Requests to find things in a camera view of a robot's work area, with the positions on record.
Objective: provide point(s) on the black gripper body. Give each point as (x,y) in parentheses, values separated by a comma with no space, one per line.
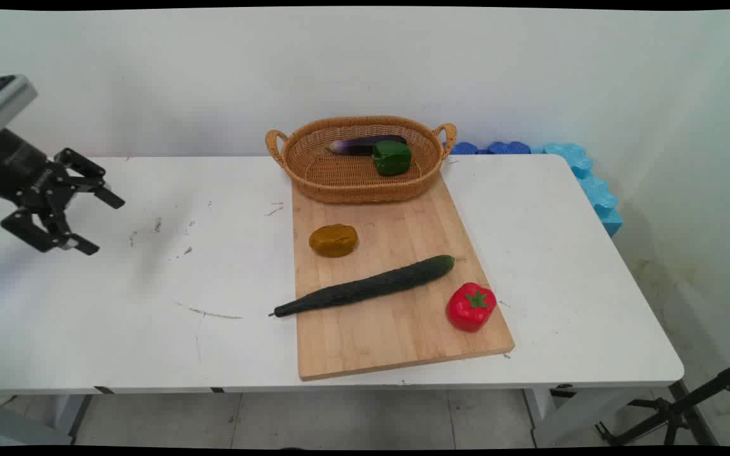
(13,166)

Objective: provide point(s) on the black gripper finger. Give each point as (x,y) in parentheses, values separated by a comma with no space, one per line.
(89,179)
(42,234)

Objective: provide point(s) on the yellow-brown toy potato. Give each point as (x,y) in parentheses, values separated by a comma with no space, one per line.
(333,240)

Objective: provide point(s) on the white table leg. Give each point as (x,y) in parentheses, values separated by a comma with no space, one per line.
(68,415)
(568,418)

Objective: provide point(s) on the woven wicker basket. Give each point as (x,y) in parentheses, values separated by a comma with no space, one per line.
(358,178)

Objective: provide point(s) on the purple toy eggplant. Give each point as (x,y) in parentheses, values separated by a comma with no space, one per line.
(360,145)

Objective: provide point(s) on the dark green toy cucumber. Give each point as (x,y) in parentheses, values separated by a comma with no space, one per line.
(365,288)

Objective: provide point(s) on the green toy bell pepper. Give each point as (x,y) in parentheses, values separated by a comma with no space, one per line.
(392,158)

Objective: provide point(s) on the wooden cutting board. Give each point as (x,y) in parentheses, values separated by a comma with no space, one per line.
(390,285)

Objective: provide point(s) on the small dark blue foam piece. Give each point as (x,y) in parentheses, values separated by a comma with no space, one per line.
(464,149)

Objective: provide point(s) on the red toy bell pepper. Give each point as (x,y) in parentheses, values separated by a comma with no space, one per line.
(469,308)

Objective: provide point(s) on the wide dark blue foam piece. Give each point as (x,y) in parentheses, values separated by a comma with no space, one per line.
(509,148)

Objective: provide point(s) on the light blue foam piece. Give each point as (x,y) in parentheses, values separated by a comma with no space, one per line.
(593,187)

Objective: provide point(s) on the black tripod stand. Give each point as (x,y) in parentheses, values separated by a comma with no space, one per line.
(675,408)

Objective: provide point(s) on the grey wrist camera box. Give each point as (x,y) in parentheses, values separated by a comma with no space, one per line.
(2,101)

